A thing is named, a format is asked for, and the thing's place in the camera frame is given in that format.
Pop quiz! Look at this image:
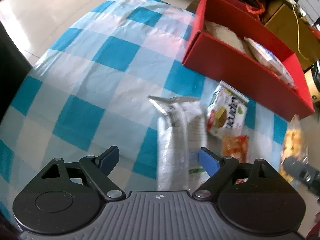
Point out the red cardboard box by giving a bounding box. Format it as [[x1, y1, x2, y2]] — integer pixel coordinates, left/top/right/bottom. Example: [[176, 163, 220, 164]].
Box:
[[182, 0, 315, 120]]

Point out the clear bag of waffles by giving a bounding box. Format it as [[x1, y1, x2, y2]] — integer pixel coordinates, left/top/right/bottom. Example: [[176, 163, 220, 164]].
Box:
[[279, 115, 310, 188]]

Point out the clear plastic snack bag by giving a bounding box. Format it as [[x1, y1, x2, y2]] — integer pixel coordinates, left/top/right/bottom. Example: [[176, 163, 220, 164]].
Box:
[[202, 21, 250, 55]]

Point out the small orange snack packet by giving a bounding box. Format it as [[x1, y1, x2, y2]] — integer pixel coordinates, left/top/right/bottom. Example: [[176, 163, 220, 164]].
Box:
[[222, 135, 250, 184]]

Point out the clear white green snack packet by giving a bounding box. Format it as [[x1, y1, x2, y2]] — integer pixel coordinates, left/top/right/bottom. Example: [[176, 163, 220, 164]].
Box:
[[147, 95, 210, 193]]

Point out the white blue biscuit packet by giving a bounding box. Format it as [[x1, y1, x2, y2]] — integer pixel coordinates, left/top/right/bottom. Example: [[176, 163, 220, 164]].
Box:
[[244, 37, 297, 88]]

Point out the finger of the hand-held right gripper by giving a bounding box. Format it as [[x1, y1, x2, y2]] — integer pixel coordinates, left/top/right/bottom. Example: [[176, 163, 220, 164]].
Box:
[[282, 157, 320, 197]]

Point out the person's black trouser leg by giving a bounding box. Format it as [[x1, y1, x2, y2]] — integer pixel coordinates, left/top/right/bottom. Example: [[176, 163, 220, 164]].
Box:
[[0, 20, 33, 93]]

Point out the blue white checkered mat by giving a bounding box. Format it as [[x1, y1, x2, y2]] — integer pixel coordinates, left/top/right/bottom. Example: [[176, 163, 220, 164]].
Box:
[[0, 0, 292, 230]]

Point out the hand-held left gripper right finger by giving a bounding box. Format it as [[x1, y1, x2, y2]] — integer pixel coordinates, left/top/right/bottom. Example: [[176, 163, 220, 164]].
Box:
[[192, 147, 282, 202]]

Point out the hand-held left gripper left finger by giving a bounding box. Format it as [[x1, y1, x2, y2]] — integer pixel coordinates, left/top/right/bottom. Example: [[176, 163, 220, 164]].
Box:
[[40, 145, 125, 202]]

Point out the yellow cable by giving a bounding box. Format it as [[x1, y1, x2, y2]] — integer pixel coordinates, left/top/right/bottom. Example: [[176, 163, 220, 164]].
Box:
[[275, 0, 315, 60]]

